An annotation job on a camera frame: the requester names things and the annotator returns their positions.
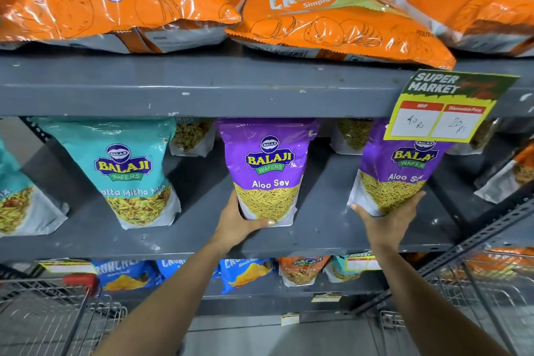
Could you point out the grey metal shelf rack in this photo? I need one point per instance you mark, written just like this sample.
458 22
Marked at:
208 84

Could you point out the person's left thumb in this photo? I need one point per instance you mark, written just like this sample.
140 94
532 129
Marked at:
260 224

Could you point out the blue chip bag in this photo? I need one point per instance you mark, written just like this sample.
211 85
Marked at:
246 274
125 276
171 268

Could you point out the person's right forearm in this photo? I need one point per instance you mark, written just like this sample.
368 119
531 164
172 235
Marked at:
425 305

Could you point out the person's left forearm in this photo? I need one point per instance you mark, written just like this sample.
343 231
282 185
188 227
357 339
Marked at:
167 305

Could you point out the small orange snack pouch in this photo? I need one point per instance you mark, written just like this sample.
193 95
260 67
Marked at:
302 270

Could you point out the person's right thumb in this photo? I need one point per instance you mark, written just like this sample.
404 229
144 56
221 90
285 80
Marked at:
361 212

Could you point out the person's right hand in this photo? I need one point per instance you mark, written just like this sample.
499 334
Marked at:
388 230

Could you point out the person's left hand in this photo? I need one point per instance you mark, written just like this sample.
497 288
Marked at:
231 226

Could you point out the orange and white snack pouch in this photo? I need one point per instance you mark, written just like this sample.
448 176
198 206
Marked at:
511 176

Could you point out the small teal snack pouch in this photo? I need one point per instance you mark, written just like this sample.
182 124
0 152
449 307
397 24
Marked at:
340 272

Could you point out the shelf price label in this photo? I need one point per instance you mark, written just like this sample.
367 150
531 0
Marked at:
363 262
290 319
326 297
66 267

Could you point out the teal snack mix pouch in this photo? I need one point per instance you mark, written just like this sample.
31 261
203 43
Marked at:
125 168
21 205

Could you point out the purple snack pouch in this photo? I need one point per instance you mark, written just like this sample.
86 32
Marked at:
267 168
396 168

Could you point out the green and yellow price sign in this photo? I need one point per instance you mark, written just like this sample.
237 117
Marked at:
446 109

